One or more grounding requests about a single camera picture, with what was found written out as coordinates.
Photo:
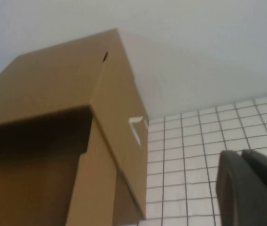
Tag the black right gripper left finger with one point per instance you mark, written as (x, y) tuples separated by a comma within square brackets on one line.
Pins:
[(241, 200)]

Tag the brown cardboard drawer with window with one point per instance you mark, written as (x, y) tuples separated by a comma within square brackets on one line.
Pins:
[(41, 188)]

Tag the brown cardboard shoe box shell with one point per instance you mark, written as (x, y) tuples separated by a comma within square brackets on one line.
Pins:
[(41, 82)]

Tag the white grid tablecloth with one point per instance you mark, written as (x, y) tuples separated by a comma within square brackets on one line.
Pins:
[(182, 164)]

